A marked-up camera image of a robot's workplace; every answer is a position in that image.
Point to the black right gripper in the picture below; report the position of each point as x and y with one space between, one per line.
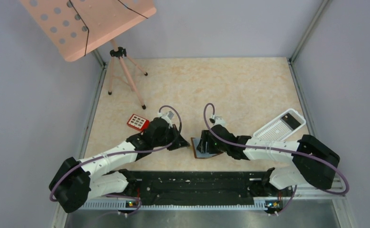
206 143

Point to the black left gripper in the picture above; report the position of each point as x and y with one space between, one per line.
175 137

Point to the black credit card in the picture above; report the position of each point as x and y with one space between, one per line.
291 121

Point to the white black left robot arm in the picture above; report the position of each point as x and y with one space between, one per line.
77 181

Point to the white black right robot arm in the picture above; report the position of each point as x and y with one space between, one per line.
307 160

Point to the red block with white grid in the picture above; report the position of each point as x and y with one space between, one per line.
137 122

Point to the white plastic basket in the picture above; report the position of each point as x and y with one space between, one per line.
276 129

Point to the pink music stand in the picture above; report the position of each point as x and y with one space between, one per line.
77 27

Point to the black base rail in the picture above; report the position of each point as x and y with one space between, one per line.
198 190

